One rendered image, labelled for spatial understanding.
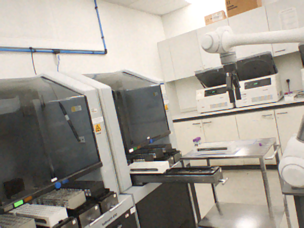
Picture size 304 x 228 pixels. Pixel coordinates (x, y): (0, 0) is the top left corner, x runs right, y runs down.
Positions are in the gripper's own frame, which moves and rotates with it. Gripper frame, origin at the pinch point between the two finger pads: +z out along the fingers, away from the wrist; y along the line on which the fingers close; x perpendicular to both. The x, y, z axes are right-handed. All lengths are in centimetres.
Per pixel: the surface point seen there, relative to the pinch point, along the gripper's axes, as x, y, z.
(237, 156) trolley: 9.9, 15.0, 38.9
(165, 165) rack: 50, -10, 36
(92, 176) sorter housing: 85, -43, 31
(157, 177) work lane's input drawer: 54, -17, 41
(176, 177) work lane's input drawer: 40, -17, 41
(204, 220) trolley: 48, 26, 93
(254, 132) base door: 46, 218, 66
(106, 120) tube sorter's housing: 76, -29, -2
